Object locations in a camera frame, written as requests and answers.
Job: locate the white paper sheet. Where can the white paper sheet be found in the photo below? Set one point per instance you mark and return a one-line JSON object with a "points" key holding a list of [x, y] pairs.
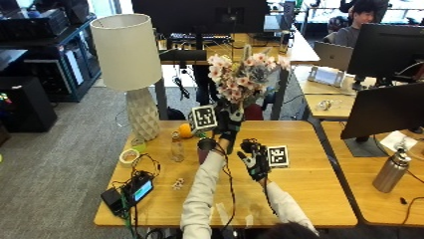
{"points": [[395, 139]]}

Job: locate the clear glass object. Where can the clear glass object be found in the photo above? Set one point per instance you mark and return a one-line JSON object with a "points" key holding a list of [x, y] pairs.
{"points": [[328, 105]]}

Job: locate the steel water bottle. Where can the steel water bottle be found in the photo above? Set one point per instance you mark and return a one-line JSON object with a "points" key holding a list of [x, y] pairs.
{"points": [[391, 172]]}

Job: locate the black monitor on grey stand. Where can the black monitor on grey stand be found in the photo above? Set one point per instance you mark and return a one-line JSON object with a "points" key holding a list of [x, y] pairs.
{"points": [[384, 111]]}

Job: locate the black device with lit screen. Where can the black device with lit screen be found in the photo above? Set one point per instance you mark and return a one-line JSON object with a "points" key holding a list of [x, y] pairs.
{"points": [[141, 189]]}

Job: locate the orange fruit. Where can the orange fruit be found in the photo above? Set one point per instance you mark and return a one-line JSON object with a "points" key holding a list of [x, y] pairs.
{"points": [[185, 130]]}

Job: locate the silver laptop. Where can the silver laptop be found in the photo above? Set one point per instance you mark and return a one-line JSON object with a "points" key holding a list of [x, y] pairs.
{"points": [[334, 56]]}

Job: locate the person's left hand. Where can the person's left hand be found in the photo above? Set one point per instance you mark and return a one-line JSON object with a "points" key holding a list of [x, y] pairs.
{"points": [[229, 127]]}

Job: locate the small fallen pink blossom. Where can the small fallen pink blossom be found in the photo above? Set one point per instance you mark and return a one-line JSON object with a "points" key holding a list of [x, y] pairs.
{"points": [[178, 184]]}

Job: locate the black monitor beside laptop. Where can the black monitor beside laptop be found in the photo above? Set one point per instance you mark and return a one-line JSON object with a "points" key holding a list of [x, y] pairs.
{"points": [[388, 49]]}

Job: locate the white marker cube right glove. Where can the white marker cube right glove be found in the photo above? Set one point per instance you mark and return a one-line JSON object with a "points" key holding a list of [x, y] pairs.
{"points": [[278, 156]]}

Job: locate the small green cup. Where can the small green cup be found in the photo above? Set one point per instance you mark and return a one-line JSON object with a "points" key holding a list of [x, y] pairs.
{"points": [[138, 145]]}

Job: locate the flat black box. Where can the flat black box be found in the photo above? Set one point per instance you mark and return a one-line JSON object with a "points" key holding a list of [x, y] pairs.
{"points": [[183, 55]]}

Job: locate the white table lamp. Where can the white table lamp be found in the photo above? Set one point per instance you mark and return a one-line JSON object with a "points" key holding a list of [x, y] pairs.
{"points": [[128, 56]]}

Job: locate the black power box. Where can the black power box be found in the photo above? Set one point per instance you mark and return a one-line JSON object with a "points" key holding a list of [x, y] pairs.
{"points": [[112, 200]]}

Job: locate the white tape roll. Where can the white tape roll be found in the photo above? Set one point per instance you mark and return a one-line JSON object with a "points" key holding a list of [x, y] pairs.
{"points": [[129, 157]]}

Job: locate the person's right hand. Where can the person's right hand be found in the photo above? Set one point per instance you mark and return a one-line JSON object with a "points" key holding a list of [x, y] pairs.
{"points": [[256, 164]]}

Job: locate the black cabinet box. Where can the black cabinet box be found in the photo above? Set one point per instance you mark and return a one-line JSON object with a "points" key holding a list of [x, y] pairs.
{"points": [[26, 104]]}

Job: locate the clear plastic bottle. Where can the clear plastic bottle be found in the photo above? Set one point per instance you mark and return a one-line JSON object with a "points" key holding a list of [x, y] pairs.
{"points": [[177, 149]]}

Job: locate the pink artificial flower bouquet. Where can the pink artificial flower bouquet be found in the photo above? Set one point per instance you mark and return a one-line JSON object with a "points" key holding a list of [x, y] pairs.
{"points": [[240, 79]]}

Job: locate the dark blue shelf unit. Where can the dark blue shelf unit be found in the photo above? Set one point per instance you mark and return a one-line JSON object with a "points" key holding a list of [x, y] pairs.
{"points": [[53, 56]]}

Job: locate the white marker cube left glove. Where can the white marker cube left glove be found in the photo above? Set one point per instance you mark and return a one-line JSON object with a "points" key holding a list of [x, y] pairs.
{"points": [[203, 118]]}

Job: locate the white marker cube glove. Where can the white marker cube glove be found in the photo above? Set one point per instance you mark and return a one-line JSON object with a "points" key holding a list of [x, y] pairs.
{"points": [[278, 156], [203, 118]]}

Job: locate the dark purple vase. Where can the dark purple vase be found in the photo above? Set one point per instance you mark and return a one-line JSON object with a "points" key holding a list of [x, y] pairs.
{"points": [[205, 149]]}

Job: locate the tablet in white stand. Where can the tablet in white stand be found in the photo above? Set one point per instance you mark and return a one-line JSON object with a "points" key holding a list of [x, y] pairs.
{"points": [[327, 76]]}

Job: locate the red stool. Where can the red stool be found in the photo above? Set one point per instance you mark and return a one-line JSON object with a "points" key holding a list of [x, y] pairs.
{"points": [[254, 113]]}

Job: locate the wide black monitor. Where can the wide black monitor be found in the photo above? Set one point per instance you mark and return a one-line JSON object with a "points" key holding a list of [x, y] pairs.
{"points": [[198, 15]]}

